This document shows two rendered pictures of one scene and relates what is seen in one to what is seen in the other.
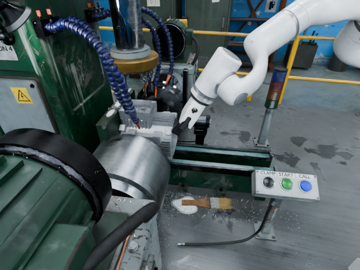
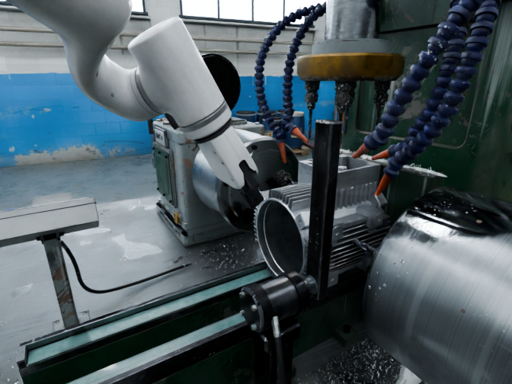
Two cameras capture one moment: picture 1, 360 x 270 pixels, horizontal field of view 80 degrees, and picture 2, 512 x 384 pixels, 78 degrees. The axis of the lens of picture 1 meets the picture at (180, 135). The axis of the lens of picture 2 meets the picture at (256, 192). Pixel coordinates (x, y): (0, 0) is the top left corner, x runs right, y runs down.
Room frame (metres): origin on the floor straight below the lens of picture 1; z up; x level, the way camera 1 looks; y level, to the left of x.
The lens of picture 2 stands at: (1.10, -0.34, 1.30)
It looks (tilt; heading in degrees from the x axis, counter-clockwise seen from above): 20 degrees down; 141
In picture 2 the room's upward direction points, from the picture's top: straight up
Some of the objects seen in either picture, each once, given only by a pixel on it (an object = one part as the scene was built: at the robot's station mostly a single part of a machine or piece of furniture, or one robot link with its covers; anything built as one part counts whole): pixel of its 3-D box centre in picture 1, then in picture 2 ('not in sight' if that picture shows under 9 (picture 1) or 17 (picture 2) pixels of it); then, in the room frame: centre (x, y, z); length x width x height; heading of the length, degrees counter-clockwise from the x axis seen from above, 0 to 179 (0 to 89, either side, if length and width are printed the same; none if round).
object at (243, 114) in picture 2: not in sight; (270, 132); (-3.22, 3.53, 0.37); 1.20 x 0.80 x 0.74; 71
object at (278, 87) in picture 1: (276, 84); not in sight; (0.95, -0.45, 1.14); 0.06 x 0.06 x 0.04
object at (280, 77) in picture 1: (279, 75); not in sight; (0.95, -0.45, 1.19); 0.06 x 0.06 x 0.04
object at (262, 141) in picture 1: (269, 110); not in sight; (0.95, -0.45, 1.01); 0.08 x 0.08 x 0.42; 82
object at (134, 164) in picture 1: (117, 199); (236, 174); (0.38, 0.17, 1.04); 0.37 x 0.25 x 0.25; 172
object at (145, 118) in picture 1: (139, 113); (337, 180); (0.74, 0.16, 1.11); 0.12 x 0.11 x 0.07; 81
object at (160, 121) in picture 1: (150, 134); (318, 228); (0.73, 0.12, 1.02); 0.20 x 0.19 x 0.19; 81
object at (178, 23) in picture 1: (179, 57); not in sight; (1.36, 0.00, 1.16); 0.33 x 0.26 x 0.42; 172
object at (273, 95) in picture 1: (274, 93); not in sight; (0.95, -0.45, 1.10); 0.06 x 0.06 x 0.04
